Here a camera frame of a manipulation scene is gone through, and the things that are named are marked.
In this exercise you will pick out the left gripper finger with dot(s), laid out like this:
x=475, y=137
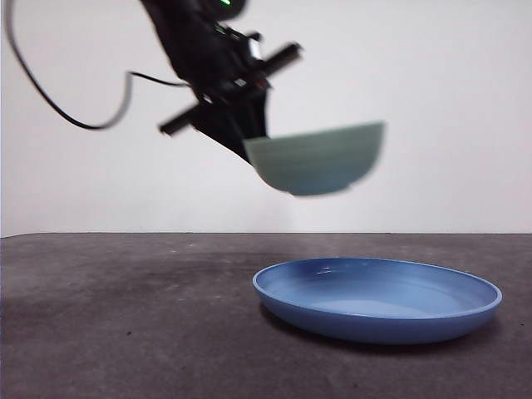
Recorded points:
x=257, y=116
x=224, y=124

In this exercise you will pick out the pale green ribbed bowl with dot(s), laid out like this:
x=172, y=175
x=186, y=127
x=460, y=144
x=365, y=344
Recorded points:
x=316, y=162

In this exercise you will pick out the blue round plate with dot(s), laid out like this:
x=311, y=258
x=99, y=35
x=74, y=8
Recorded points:
x=374, y=324

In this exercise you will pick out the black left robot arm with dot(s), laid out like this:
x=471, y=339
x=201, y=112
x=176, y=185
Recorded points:
x=183, y=33

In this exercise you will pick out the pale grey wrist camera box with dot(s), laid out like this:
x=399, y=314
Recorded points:
x=254, y=47

